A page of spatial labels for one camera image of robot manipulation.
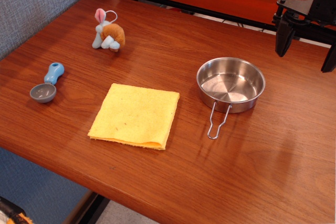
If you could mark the orange fuzzy object at corner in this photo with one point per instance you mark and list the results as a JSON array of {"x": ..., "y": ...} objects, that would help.
[{"x": 11, "y": 213}]

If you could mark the stainless steel pan with handle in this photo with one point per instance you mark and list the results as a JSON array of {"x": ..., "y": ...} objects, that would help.
[{"x": 229, "y": 85}]

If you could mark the plush bunny toy with carrot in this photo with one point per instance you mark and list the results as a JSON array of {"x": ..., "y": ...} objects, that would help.
[{"x": 109, "y": 35}]

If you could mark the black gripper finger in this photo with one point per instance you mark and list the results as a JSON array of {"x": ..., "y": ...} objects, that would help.
[
  {"x": 285, "y": 31},
  {"x": 330, "y": 60}
]

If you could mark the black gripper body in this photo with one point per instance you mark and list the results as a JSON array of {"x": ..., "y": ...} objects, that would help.
[{"x": 319, "y": 11}]

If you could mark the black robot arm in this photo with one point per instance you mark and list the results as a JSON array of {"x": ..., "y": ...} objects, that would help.
[{"x": 312, "y": 30}]

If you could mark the folded yellow cloth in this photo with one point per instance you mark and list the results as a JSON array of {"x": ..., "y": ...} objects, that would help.
[{"x": 135, "y": 116}]

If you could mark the blue and grey measuring scoop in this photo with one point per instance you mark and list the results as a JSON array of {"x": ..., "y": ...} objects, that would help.
[{"x": 45, "y": 92}]

